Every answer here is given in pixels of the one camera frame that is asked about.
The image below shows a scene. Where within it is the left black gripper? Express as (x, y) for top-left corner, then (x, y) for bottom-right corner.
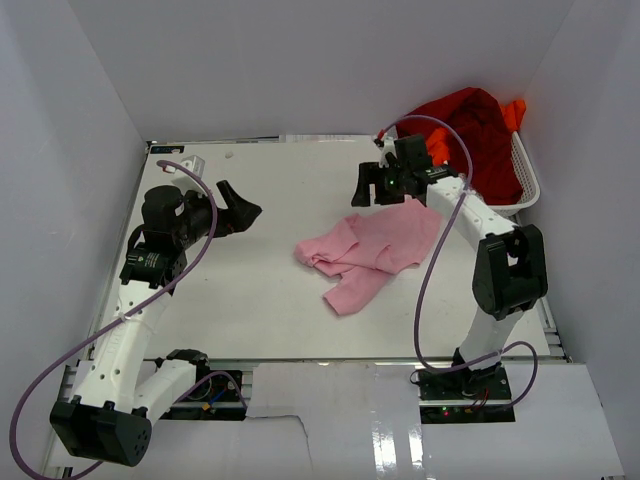
(174, 180), (261, 249)

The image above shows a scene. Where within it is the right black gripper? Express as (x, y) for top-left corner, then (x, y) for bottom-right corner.
(351, 162), (409, 208)

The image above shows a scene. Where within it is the pink t shirt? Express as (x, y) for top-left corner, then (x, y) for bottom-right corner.
(294, 199), (442, 316)

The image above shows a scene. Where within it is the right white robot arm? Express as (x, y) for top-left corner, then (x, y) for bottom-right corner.
(351, 135), (548, 399)

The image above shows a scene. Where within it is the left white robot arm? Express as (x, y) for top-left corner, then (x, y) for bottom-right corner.
(49, 181), (262, 467)

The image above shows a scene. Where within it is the orange t shirt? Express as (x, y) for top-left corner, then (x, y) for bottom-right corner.
(426, 99), (526, 166)

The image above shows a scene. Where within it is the black label sticker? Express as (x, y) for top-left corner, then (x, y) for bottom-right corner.
(149, 145), (184, 155)

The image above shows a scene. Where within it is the white plastic basket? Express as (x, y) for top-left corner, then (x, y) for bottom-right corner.
(491, 132), (540, 217)

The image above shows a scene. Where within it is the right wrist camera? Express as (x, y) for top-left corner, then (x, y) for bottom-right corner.
(374, 135), (396, 168)

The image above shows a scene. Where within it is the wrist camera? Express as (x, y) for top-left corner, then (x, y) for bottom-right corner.
(164, 155), (205, 195)
(374, 135), (396, 168)

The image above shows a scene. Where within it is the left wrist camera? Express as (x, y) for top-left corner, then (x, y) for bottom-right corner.
(164, 155), (205, 195)

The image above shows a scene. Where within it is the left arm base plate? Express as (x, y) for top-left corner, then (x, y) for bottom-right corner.
(163, 375), (246, 421)

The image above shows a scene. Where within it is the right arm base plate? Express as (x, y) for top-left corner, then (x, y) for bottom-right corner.
(409, 365), (516, 425)

